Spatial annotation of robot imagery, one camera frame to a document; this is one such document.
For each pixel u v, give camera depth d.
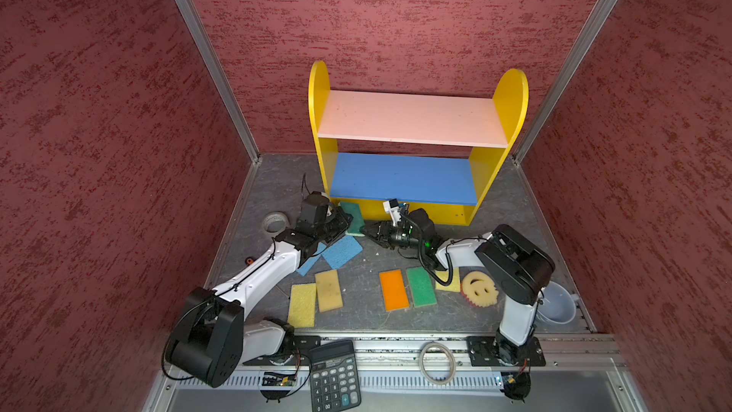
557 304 0.81
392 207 0.84
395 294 0.83
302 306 0.81
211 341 0.40
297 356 0.73
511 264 0.50
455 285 0.85
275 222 0.98
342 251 0.92
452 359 0.72
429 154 1.26
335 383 0.68
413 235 0.76
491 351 0.74
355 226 0.83
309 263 0.63
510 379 0.71
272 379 0.73
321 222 0.68
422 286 0.85
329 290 0.83
